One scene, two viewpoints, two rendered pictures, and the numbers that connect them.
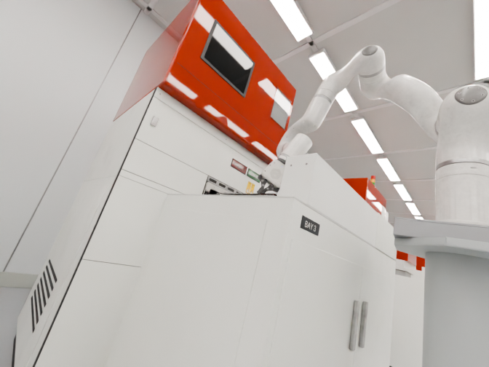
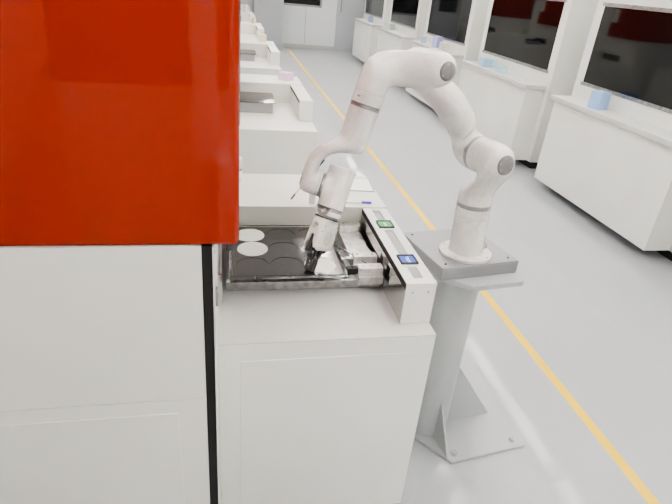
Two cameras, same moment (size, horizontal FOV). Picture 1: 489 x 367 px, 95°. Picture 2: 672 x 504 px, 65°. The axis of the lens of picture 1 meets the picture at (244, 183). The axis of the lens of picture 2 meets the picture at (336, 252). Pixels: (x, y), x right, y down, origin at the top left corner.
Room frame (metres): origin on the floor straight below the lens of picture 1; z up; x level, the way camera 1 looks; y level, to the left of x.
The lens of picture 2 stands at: (0.15, 1.16, 1.72)
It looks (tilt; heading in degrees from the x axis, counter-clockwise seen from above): 27 degrees down; 299
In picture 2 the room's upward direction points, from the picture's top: 6 degrees clockwise
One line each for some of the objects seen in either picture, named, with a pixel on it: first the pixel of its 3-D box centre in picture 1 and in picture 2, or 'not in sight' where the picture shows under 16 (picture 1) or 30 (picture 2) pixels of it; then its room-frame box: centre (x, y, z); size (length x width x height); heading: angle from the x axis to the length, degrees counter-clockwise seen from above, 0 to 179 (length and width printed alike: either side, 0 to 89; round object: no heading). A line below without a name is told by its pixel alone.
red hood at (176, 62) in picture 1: (209, 105); (69, 50); (1.32, 0.36, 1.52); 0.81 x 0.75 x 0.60; 132
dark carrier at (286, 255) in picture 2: not in sight; (283, 249); (1.05, -0.14, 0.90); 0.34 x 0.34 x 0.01; 42
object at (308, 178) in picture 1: (338, 209); (392, 259); (0.74, -0.33, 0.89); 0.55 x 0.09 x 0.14; 132
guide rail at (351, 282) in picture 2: not in sight; (305, 283); (0.93, -0.09, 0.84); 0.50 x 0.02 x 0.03; 42
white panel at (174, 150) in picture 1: (216, 170); (213, 243); (1.09, 0.15, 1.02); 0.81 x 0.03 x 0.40; 132
